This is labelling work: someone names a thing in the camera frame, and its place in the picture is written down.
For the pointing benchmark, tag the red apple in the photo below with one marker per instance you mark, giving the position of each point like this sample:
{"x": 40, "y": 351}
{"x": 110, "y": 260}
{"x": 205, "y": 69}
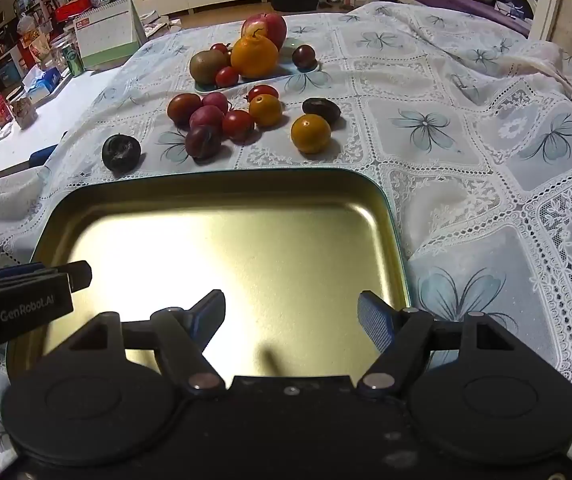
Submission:
{"x": 268, "y": 27}

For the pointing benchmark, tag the green drink can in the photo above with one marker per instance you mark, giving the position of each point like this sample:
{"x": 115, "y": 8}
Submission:
{"x": 75, "y": 62}

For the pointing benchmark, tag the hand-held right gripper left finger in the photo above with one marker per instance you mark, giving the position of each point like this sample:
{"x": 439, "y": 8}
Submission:
{"x": 212, "y": 310}

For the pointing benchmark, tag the purple red plum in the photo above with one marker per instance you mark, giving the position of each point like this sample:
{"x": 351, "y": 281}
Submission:
{"x": 202, "y": 141}

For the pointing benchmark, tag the blue tissue box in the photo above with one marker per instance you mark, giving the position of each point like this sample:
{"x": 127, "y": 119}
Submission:
{"x": 41, "y": 82}

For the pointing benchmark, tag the black wrinkled fruit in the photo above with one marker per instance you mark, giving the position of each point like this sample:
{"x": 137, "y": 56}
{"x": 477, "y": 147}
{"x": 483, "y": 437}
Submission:
{"x": 121, "y": 151}

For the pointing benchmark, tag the red cherry tomato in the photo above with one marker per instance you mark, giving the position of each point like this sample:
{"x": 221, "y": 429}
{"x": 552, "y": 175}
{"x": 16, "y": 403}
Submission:
{"x": 220, "y": 48}
{"x": 263, "y": 91}
{"x": 238, "y": 125}
{"x": 227, "y": 76}

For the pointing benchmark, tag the desk calendar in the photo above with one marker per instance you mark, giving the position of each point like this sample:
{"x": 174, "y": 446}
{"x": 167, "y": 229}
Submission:
{"x": 106, "y": 35}

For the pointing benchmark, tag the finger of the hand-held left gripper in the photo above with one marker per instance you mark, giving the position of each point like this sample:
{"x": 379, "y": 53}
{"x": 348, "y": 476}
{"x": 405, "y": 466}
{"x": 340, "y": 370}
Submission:
{"x": 18, "y": 270}
{"x": 80, "y": 275}

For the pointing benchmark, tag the brown kiwi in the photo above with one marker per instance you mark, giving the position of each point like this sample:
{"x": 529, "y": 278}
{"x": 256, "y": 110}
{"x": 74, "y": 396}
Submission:
{"x": 205, "y": 66}

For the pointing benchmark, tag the small orange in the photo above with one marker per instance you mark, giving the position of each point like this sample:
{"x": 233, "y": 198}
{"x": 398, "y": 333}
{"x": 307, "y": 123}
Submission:
{"x": 265, "y": 110}
{"x": 311, "y": 133}

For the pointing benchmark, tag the gold metal tray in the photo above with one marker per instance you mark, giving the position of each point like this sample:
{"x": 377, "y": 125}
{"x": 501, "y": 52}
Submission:
{"x": 226, "y": 240}

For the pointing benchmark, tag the glass jar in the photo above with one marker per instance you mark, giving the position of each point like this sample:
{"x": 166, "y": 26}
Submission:
{"x": 22, "y": 111}

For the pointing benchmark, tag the blue flat object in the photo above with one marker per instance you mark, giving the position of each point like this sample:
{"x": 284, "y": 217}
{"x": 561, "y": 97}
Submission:
{"x": 43, "y": 155}

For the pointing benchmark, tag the light green plate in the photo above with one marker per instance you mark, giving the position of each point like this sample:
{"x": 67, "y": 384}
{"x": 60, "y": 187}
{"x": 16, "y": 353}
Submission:
{"x": 287, "y": 45}

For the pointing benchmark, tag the white lace floral tablecloth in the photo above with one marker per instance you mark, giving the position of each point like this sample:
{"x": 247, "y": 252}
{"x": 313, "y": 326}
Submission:
{"x": 465, "y": 160}

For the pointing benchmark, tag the large orange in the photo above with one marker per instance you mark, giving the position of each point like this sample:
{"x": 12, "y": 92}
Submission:
{"x": 254, "y": 56}

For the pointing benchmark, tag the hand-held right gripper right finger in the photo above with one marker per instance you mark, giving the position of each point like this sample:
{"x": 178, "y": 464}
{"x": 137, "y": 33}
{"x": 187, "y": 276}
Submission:
{"x": 373, "y": 319}

